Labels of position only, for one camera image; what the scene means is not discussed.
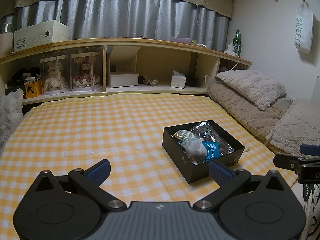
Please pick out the white wall socket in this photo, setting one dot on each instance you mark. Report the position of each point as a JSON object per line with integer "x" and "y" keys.
{"x": 291, "y": 99}

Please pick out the white tissue box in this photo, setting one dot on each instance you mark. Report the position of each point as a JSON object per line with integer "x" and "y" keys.
{"x": 178, "y": 81}

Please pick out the white shopping bag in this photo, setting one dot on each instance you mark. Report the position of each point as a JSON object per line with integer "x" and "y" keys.
{"x": 303, "y": 30}

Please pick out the purple flat box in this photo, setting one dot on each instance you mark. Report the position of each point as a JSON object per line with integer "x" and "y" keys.
{"x": 181, "y": 40}

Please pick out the white open box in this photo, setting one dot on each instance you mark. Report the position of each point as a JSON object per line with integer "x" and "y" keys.
{"x": 123, "y": 80}

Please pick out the printed white clothing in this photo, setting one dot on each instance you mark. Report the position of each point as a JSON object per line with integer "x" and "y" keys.
{"x": 312, "y": 212}

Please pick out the green glass bottle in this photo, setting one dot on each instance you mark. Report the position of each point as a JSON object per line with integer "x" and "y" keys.
{"x": 236, "y": 43}

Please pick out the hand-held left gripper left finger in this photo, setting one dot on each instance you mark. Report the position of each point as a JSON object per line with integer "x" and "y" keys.
{"x": 98, "y": 171}

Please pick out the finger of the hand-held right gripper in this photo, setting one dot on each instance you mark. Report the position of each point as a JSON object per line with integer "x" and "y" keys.
{"x": 287, "y": 162}
{"x": 311, "y": 150}

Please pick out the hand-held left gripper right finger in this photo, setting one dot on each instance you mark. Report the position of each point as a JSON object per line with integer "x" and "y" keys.
{"x": 220, "y": 172}

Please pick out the white storage box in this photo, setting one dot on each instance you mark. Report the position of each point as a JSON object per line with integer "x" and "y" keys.
{"x": 40, "y": 36}

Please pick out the white fluffy cushion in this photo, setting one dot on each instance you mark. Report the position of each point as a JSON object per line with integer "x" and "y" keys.
{"x": 10, "y": 115}

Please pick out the white-dress doll in clear case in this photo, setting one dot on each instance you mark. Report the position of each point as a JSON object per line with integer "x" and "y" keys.
{"x": 53, "y": 77}

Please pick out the yellow checkered blanket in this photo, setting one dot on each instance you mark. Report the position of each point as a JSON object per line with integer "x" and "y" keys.
{"x": 100, "y": 130}

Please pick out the blue label packet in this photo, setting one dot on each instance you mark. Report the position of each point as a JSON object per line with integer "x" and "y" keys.
{"x": 212, "y": 151}

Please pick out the pink-dress doll in clear case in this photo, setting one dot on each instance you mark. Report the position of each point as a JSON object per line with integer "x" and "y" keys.
{"x": 85, "y": 75}

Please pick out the white charger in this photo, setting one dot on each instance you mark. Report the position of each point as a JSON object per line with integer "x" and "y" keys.
{"x": 230, "y": 50}

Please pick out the yellow box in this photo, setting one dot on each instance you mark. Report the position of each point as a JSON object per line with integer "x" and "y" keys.
{"x": 32, "y": 90}

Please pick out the grey curtain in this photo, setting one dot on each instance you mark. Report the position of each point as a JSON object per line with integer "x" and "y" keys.
{"x": 125, "y": 15}

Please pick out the small black box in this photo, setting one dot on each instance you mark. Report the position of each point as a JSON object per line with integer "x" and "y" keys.
{"x": 13, "y": 87}

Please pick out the blue floral pouch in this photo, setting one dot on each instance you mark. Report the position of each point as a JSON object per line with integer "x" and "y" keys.
{"x": 183, "y": 136}

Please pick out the brown quilted blanket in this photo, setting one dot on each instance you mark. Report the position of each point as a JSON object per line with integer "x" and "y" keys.
{"x": 240, "y": 110}

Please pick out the beige quilted blanket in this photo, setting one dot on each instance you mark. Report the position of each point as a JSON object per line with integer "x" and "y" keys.
{"x": 297, "y": 127}

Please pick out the wooden shelf unit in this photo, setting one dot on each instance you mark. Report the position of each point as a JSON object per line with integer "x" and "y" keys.
{"x": 160, "y": 62}

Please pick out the beige fluffy pillow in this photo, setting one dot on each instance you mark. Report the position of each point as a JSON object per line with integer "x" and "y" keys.
{"x": 252, "y": 87}

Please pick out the metal cup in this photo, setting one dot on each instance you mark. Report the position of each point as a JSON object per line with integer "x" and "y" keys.
{"x": 6, "y": 28}

